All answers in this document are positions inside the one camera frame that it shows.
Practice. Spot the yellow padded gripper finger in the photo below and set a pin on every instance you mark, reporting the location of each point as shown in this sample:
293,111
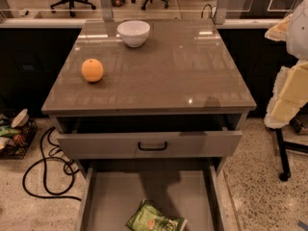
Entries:
280,31
290,94

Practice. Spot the green jalapeno chip bag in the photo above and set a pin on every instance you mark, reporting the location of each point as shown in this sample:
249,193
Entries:
148,218

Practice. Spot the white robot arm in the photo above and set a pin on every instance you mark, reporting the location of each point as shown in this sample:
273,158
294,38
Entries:
297,41

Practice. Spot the grey drawer cabinet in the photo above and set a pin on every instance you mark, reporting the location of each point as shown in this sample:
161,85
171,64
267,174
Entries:
182,79

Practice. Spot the open middle drawer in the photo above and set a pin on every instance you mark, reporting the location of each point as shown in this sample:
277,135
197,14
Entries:
112,197

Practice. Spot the green bag in basket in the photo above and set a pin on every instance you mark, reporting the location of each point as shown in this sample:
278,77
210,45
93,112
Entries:
7,131

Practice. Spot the black stand leg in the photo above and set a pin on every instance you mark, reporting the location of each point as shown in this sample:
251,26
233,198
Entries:
283,147

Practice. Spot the white ceramic bowl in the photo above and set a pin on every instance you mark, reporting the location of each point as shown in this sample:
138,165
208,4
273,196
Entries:
134,33

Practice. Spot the orange fruit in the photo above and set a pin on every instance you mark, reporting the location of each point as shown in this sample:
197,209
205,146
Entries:
92,70

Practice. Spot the white bowl in basket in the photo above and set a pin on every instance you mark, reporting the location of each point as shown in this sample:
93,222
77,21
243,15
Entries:
21,119

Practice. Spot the grey metal post right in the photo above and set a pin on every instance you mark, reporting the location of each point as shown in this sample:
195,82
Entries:
221,11

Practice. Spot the grey metal post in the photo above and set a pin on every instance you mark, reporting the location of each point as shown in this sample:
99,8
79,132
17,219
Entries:
107,10
221,11

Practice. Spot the top drawer with handle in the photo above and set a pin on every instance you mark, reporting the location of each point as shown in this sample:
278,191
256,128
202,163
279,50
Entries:
150,145

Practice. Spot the grey metal post left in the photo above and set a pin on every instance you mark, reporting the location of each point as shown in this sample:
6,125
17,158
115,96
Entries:
107,10

